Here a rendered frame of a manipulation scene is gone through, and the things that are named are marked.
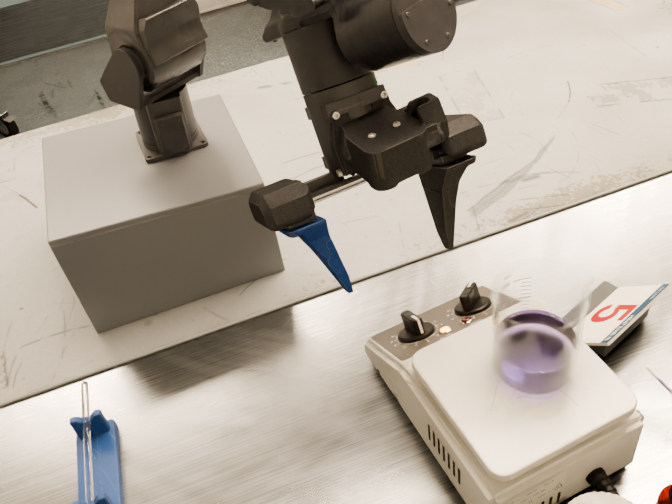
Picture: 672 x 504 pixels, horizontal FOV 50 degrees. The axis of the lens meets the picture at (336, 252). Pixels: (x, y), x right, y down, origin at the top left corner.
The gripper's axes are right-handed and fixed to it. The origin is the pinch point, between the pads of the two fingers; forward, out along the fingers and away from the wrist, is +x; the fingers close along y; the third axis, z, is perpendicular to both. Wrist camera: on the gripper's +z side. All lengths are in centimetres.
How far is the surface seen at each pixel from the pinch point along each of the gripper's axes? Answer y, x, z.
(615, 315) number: 16.3, 14.3, 2.7
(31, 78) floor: -37, -44, -284
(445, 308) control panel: 3.9, 9.6, -3.3
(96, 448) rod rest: -28.2, 9.7, -7.8
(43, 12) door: -21, -68, -288
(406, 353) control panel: -2.3, 9.6, 1.8
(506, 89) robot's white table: 31.8, -2.5, -32.1
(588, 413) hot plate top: 5.0, 13.6, 14.0
